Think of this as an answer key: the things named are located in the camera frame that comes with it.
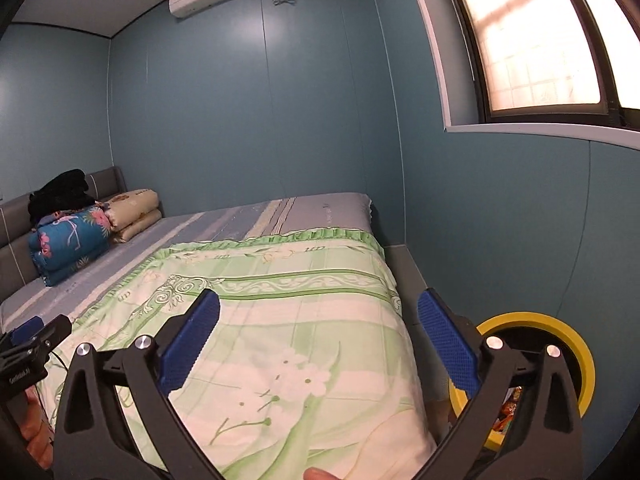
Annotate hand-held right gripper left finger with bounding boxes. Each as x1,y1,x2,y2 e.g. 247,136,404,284
52,289,223,480

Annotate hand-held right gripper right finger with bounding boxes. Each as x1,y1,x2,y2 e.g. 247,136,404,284
390,287,586,480

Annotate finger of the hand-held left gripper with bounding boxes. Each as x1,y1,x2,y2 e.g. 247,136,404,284
30,314,72,357
10,316,45,346

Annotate orange snack wrapper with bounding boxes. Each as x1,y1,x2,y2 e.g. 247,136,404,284
492,387,525,433

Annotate yellow rimmed bin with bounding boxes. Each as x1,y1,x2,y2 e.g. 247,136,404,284
447,312,596,453

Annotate person's left hand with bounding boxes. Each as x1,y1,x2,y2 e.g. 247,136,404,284
17,392,55,468

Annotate grey padded headboard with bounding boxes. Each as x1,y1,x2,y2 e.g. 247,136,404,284
0,166,126,306

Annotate folded blue floral quilt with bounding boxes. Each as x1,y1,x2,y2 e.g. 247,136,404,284
28,205,113,287

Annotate bed with green floral sheet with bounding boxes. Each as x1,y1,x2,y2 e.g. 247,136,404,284
0,192,441,480

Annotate pile of black clothes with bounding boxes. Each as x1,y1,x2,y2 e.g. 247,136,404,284
27,169,98,226

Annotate beige pillows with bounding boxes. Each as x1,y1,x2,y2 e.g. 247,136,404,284
102,188,163,245

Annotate white window trim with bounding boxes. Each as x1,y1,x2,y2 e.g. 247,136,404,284
402,0,640,150

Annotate window with dark frame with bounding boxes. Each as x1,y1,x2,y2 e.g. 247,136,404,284
445,0,640,125

